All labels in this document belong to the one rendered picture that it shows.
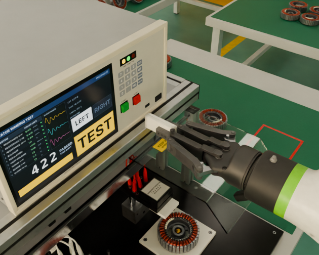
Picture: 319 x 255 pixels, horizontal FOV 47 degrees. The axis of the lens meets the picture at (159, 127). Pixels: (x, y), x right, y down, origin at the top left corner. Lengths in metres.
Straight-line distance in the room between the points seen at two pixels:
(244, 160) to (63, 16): 0.49
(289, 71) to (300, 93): 1.66
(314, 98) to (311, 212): 1.11
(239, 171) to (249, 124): 0.83
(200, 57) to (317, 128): 0.67
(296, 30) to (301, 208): 1.71
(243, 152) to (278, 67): 2.76
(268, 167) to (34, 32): 0.52
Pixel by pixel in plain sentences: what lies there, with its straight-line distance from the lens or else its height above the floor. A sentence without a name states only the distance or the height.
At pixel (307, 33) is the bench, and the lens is 2.21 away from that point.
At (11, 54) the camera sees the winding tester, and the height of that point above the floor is 1.32.
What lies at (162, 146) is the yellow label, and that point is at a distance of 0.84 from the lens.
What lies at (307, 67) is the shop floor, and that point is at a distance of 3.46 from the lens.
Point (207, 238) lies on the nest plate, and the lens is 1.03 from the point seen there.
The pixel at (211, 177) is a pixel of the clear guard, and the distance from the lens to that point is 0.79.
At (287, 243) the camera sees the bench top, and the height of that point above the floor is 0.75.
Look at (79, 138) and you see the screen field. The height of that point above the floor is 1.18.
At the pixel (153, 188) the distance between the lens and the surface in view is 0.95.
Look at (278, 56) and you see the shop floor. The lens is 3.54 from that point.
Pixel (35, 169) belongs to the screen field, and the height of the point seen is 1.18.
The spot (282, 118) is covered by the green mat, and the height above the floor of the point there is 0.75.
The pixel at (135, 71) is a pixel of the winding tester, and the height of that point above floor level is 1.25.
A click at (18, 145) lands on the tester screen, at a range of 0.62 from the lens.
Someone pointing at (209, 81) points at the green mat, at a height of 0.75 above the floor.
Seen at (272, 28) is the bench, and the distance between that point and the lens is 2.20.
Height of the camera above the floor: 1.64
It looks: 40 degrees down
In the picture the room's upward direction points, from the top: straight up
